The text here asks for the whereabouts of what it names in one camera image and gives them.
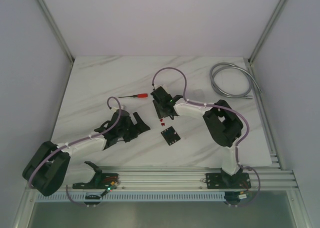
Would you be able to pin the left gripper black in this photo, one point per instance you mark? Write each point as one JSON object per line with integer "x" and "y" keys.
{"x": 133, "y": 129}

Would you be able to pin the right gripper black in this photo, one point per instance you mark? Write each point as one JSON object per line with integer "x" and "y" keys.
{"x": 161, "y": 114}

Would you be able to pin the black fuse box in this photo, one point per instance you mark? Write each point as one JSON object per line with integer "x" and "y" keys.
{"x": 170, "y": 136}

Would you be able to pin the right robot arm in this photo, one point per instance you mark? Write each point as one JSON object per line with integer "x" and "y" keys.
{"x": 223, "y": 124}

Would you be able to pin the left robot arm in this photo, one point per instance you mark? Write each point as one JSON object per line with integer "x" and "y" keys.
{"x": 57, "y": 165}

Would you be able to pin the clear plastic fuse box cover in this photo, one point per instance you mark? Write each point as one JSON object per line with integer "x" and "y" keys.
{"x": 200, "y": 95}

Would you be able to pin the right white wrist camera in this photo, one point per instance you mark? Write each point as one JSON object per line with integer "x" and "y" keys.
{"x": 162, "y": 85}

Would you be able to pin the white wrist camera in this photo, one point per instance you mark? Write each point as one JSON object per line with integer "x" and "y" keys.
{"x": 114, "y": 109}
{"x": 162, "y": 85}

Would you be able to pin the red handled screwdriver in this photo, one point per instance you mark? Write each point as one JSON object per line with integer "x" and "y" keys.
{"x": 140, "y": 95}

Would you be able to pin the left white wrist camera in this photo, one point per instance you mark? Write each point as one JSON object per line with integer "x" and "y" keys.
{"x": 114, "y": 109}

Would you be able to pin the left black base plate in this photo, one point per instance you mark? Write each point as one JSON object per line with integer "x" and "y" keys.
{"x": 107, "y": 180}

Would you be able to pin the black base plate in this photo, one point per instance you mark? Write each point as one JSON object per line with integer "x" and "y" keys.
{"x": 107, "y": 180}
{"x": 223, "y": 180}

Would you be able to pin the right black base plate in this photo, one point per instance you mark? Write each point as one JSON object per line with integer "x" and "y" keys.
{"x": 223, "y": 180}

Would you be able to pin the slotted cable duct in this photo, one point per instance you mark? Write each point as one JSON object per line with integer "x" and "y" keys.
{"x": 134, "y": 196}

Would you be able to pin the aluminium front rail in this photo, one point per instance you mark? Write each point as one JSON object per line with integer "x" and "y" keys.
{"x": 190, "y": 179}

